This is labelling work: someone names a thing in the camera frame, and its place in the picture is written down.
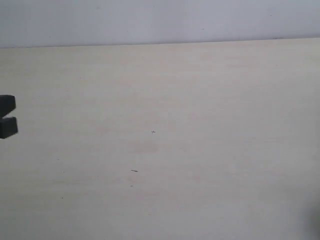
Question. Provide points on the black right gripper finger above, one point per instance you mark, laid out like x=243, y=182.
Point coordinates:
x=8, y=127

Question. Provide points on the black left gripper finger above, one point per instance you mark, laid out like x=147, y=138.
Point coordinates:
x=7, y=104

